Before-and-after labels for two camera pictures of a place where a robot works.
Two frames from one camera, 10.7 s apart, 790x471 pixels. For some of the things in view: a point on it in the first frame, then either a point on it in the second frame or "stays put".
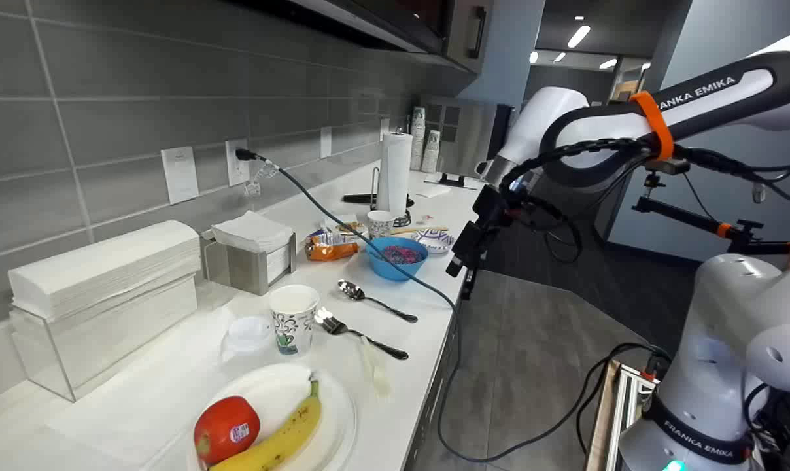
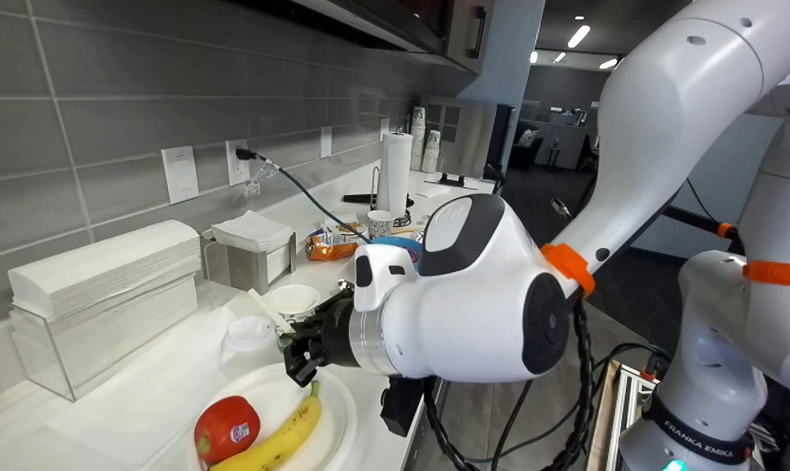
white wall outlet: x=181 y=178 stays put
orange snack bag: x=331 y=246 stays put
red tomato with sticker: x=226 y=428 stays put
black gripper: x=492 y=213 -> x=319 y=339
